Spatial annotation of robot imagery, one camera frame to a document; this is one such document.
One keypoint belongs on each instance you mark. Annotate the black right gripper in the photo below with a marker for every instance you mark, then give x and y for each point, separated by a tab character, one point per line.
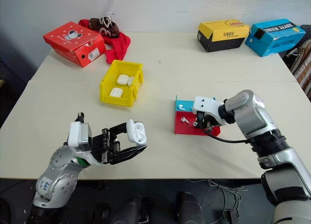
203	117

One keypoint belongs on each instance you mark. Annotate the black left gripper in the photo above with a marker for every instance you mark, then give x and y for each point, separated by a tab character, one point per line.
100	146

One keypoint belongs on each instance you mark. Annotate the white earbud case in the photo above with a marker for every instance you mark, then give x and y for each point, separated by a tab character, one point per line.
122	79
131	80
115	92
136	132

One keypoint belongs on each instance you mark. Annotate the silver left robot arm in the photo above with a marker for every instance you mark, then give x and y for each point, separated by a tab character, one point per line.
58	175

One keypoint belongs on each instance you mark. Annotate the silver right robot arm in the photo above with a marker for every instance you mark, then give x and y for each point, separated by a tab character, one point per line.
267	136

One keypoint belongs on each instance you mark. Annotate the yellow plastic bin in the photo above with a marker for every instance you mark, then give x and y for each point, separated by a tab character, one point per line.
114	101

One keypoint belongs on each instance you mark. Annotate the closed white earbud case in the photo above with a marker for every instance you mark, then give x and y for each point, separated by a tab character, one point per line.
122	79
115	92
131	80

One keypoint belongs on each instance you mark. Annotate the red and blue earbud holder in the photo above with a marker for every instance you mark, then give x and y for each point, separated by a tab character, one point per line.
187	128

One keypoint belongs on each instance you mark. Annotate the dark rounded shape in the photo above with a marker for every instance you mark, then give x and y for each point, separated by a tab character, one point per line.
136	209
190	208

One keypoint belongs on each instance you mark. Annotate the yellow and black box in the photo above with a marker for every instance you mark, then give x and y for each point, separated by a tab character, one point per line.
222	35

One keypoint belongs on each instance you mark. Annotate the small black device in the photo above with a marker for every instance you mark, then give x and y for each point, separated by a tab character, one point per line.
230	214

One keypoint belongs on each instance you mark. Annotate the red cloth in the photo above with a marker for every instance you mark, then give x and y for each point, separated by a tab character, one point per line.
119	45

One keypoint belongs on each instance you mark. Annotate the red shoe box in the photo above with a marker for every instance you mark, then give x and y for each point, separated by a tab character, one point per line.
70	45

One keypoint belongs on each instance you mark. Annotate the blue cardboard box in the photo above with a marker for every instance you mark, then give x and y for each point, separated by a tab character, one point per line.
273	38

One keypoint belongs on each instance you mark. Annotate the brown shoe with white laces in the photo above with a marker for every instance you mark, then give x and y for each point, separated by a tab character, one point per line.
105	27

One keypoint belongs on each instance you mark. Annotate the striped fabric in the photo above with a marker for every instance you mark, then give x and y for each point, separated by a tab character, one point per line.
303	63

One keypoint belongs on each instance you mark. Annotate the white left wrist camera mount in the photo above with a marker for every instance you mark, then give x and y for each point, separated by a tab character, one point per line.
75	134

